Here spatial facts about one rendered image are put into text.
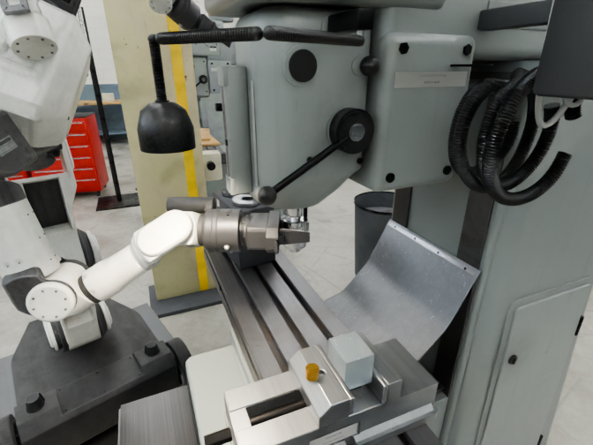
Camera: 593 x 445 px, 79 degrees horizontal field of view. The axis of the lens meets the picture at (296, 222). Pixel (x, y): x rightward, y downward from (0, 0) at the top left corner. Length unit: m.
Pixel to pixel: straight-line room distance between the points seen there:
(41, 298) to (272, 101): 0.54
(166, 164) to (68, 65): 1.57
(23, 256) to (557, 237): 1.07
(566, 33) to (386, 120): 0.25
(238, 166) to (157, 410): 0.65
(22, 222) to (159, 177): 1.68
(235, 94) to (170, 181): 1.85
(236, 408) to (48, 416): 0.86
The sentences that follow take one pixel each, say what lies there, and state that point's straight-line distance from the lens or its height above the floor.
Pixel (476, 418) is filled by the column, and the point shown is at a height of 0.72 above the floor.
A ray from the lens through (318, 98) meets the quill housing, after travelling 0.59.
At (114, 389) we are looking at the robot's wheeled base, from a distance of 1.42.
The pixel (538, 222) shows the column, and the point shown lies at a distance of 0.90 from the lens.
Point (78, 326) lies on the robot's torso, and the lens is 1.48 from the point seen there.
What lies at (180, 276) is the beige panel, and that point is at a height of 0.19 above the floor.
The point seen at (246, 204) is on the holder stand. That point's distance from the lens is 1.06.
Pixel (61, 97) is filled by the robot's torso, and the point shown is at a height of 1.49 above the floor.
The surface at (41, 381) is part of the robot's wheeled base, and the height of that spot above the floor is 0.57.
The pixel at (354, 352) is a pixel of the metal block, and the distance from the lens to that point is 0.62.
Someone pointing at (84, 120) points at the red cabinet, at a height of 0.96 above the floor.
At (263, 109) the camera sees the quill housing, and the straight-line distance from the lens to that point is 0.58.
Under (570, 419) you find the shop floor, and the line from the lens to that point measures 2.36.
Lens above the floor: 1.55
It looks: 23 degrees down
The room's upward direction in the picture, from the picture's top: straight up
